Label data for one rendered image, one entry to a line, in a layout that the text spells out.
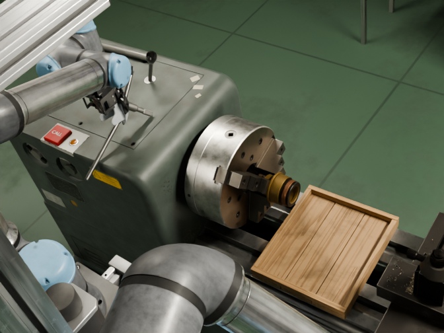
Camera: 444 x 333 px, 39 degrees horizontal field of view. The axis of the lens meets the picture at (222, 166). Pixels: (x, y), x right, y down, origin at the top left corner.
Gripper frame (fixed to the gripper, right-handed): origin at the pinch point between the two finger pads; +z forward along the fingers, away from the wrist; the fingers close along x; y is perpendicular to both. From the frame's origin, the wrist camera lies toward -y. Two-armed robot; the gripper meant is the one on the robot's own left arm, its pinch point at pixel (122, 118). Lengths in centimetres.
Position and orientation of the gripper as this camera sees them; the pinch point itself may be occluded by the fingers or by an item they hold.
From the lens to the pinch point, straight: 178.6
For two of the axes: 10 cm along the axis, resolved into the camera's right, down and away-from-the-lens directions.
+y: -5.5, 6.8, -4.9
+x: 8.2, 3.1, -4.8
